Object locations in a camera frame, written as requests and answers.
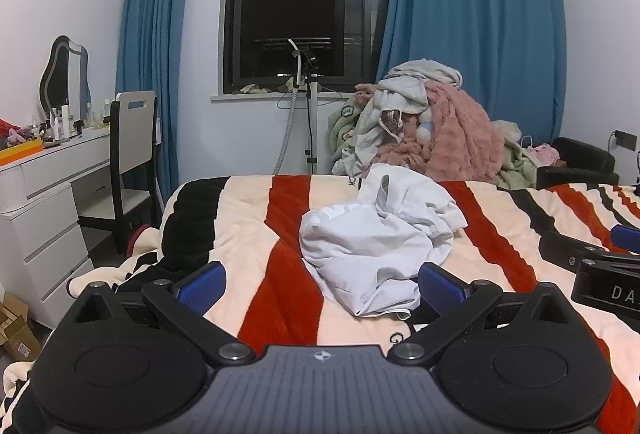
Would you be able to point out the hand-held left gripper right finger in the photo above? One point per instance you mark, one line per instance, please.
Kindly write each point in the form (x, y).
(442, 286)

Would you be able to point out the group of cosmetic bottles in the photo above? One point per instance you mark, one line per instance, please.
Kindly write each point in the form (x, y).
(65, 122)

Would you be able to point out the beige cloth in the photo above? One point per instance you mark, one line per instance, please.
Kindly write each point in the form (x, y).
(250, 89)

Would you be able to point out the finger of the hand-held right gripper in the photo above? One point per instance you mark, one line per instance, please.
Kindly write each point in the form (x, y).
(570, 251)
(627, 238)

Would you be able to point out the black and white chair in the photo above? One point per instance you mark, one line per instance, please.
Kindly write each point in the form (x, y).
(132, 134)

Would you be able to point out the dark window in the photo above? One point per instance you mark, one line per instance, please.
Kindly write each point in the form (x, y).
(290, 4)

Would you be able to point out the cardboard box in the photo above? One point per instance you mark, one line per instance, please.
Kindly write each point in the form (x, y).
(17, 331)

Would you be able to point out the white garment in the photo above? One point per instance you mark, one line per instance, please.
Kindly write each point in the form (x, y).
(380, 234)

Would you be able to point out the blue curtain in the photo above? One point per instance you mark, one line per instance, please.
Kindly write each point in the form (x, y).
(475, 14)
(155, 39)

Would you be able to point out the striped fleece blanket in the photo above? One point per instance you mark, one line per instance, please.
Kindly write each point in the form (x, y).
(240, 224)

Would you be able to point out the garment steamer stand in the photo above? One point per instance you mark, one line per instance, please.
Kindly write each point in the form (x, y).
(312, 114)

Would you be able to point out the wavy vanity mirror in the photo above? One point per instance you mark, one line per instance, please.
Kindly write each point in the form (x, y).
(62, 74)

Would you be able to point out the orange box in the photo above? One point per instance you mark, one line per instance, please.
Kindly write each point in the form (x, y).
(22, 152)

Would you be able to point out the white dresser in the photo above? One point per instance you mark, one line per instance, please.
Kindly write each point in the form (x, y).
(50, 194)

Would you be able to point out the grey white cloth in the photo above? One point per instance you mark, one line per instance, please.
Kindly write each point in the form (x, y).
(405, 89)

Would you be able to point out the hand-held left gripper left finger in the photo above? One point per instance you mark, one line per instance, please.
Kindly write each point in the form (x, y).
(200, 286)

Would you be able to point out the pink fluffy blanket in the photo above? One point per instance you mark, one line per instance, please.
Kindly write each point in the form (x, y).
(465, 139)

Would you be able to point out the black wall socket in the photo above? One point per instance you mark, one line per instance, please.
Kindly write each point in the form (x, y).
(626, 140)

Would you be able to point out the black armchair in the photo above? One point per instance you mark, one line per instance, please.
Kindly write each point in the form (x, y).
(582, 157)

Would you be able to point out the pile of clothes and blankets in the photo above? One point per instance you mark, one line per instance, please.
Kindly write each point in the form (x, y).
(342, 134)

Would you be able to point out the small pink cloth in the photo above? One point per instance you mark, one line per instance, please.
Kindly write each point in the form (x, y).
(546, 154)

